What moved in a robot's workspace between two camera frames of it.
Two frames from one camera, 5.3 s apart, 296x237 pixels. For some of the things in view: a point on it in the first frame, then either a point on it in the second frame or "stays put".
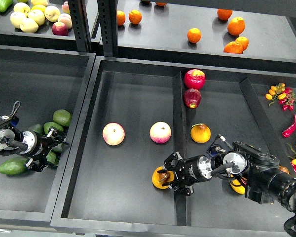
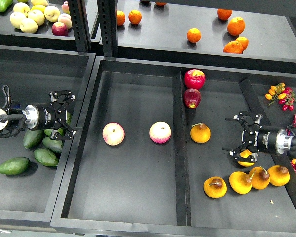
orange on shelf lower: x=234 y=47 stays put
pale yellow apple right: x=52 y=13 stays put
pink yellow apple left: x=113 y=134 stays put
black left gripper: x=45 y=144 to x=52 y=115
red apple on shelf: x=59 y=28 stays put
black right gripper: x=191 y=171 to x=255 y=138
